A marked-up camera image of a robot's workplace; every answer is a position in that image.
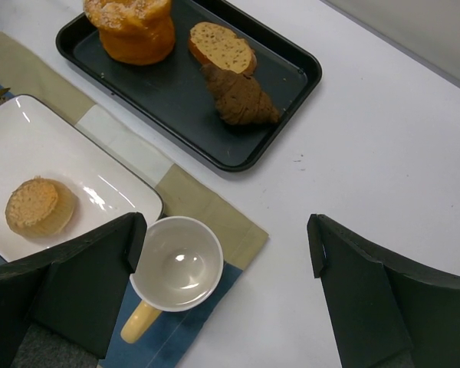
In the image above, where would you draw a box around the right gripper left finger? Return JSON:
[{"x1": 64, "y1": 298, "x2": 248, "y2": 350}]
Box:
[{"x1": 0, "y1": 212, "x2": 147, "y2": 367}]

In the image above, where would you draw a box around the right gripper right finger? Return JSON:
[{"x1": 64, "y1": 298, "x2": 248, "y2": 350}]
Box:
[{"x1": 307, "y1": 214, "x2": 460, "y2": 367}]

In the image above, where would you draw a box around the small round muffin bread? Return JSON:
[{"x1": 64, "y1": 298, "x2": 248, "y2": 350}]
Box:
[{"x1": 5, "y1": 176, "x2": 77, "y2": 238}]

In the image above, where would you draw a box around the large sugared orange bread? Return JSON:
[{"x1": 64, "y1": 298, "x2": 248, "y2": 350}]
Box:
[{"x1": 84, "y1": 0, "x2": 176, "y2": 66}]

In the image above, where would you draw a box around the sliced baguette bread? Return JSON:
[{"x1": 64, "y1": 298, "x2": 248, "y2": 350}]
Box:
[{"x1": 188, "y1": 21, "x2": 257, "y2": 75}]

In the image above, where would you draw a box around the yellow ceramic mug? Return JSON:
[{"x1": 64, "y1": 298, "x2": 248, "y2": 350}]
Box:
[{"x1": 120, "y1": 216, "x2": 224, "y2": 343}]

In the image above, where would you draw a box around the blue beige placemat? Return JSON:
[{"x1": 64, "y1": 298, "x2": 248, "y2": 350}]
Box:
[{"x1": 0, "y1": 32, "x2": 268, "y2": 367}]

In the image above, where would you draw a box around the white rectangular plate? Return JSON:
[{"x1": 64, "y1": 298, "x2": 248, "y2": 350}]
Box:
[{"x1": 0, "y1": 95, "x2": 163, "y2": 261}]

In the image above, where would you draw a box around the black baking tray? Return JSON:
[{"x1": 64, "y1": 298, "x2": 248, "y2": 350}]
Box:
[{"x1": 56, "y1": 1, "x2": 322, "y2": 172}]

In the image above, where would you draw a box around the brown chocolate croissant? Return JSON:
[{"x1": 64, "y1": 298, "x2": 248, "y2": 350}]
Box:
[{"x1": 200, "y1": 64, "x2": 281, "y2": 126}]

